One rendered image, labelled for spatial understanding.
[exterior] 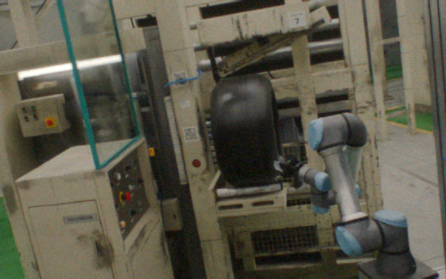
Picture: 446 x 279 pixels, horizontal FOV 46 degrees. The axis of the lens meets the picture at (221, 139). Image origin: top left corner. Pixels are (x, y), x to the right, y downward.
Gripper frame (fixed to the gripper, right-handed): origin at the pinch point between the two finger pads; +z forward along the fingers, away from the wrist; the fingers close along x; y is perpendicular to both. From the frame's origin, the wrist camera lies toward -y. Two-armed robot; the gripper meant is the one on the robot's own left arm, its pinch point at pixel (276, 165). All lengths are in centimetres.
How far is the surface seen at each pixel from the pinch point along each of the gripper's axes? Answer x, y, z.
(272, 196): 6.4, -17.3, 5.5
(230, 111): 4.0, 30.9, 14.8
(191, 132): 16.5, 20.1, 41.2
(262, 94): -12.8, 30.8, 9.9
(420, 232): -107, -155, 30
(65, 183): 85, 49, 15
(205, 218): 33, -24, 36
